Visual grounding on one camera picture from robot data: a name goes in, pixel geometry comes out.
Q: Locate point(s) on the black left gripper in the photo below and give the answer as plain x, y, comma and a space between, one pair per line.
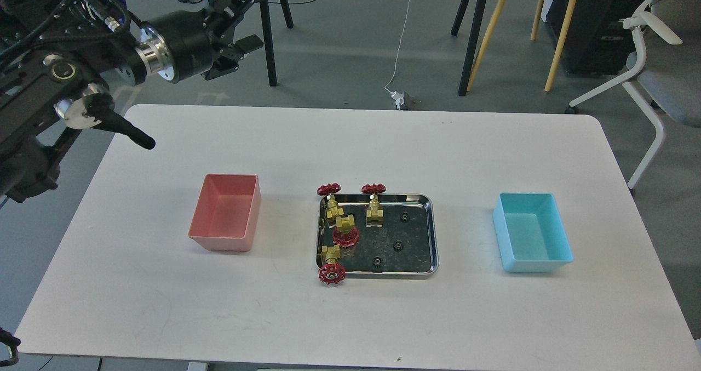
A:
183, 44

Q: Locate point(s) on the brass valve red handle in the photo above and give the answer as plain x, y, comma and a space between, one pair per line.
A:
346, 233

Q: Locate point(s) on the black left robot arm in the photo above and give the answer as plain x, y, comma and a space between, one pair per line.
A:
54, 53

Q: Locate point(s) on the pink plastic box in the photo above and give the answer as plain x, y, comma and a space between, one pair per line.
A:
226, 213

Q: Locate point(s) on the brass valve top left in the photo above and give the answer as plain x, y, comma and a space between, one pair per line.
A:
333, 209

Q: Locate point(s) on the brass valve top middle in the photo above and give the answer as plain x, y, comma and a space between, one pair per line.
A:
374, 214

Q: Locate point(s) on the brass valve bottom left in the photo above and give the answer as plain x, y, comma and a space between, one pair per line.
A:
331, 271

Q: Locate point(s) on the blue plastic box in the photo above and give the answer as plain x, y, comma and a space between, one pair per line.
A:
530, 234

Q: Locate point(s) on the white power adapter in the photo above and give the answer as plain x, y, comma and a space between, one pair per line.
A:
403, 101

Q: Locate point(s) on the metal tray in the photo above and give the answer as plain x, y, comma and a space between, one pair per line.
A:
419, 257

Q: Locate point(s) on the black tripod legs right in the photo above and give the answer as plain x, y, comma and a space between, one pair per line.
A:
477, 19

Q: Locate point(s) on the black cabinet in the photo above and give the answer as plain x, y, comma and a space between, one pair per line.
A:
596, 43

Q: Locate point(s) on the white grey office chair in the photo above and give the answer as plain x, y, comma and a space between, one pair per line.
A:
663, 69

